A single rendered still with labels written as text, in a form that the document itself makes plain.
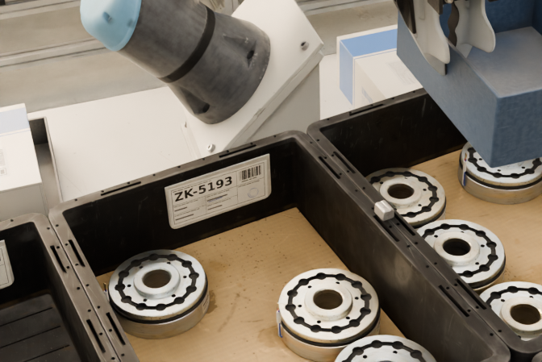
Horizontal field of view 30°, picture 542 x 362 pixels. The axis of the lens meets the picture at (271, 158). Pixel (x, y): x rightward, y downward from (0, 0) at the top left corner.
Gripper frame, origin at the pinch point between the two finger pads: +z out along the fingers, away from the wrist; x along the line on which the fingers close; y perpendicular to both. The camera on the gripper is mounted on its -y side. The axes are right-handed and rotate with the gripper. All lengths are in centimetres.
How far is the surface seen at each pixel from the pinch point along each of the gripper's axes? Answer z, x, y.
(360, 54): 34, 11, -56
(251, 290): 28.0, -19.3, -7.2
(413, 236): 19.2, -3.8, 0.8
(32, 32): 109, -44, -231
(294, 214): 28.6, -11.2, -17.8
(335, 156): 18.9, -6.7, -14.1
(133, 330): 26.1, -32.3, -4.4
